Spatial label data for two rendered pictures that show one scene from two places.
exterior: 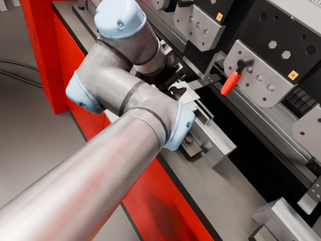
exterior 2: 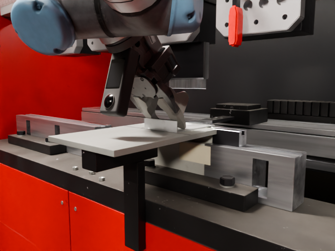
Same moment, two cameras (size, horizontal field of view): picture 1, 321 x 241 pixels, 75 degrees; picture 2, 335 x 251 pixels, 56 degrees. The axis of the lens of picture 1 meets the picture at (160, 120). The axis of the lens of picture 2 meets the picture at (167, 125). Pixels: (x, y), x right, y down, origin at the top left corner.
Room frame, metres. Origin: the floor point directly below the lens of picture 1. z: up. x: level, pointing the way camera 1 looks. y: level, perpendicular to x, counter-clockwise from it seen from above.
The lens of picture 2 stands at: (-0.15, -0.04, 1.09)
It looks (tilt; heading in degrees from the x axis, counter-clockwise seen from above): 8 degrees down; 4
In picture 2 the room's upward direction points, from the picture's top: straight up
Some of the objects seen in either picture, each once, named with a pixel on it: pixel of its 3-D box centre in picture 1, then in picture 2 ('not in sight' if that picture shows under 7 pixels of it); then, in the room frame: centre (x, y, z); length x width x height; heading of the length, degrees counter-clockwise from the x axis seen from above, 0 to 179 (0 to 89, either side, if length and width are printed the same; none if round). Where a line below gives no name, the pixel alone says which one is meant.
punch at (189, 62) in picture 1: (198, 56); (187, 66); (0.55, -0.03, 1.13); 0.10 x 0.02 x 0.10; 53
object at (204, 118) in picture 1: (189, 99); (200, 133); (0.53, -0.06, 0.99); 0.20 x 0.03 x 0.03; 53
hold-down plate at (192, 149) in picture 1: (168, 122); (184, 182); (0.48, -0.03, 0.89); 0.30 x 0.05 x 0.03; 53
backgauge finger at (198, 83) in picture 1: (216, 76); (225, 114); (0.67, -0.13, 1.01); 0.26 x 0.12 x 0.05; 143
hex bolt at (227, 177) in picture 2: (188, 140); (227, 181); (0.42, -0.11, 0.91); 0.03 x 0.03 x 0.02
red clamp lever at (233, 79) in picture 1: (236, 77); (237, 17); (0.41, -0.12, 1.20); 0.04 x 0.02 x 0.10; 143
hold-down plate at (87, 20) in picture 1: (90, 23); (34, 143); (0.86, 0.48, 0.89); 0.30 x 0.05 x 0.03; 53
